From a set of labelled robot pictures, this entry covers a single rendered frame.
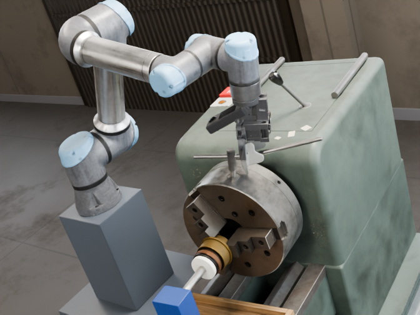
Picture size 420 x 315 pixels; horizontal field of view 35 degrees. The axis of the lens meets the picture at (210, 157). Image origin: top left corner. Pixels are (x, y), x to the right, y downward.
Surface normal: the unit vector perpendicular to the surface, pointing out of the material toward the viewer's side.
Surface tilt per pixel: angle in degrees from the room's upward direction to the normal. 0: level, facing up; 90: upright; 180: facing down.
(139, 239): 90
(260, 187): 39
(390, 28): 90
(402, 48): 90
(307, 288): 0
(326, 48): 90
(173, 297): 0
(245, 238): 4
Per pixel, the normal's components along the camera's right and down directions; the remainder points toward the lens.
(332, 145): 0.82, 0.03
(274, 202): 0.56, -0.41
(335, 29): -0.58, 0.52
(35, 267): -0.28, -0.85
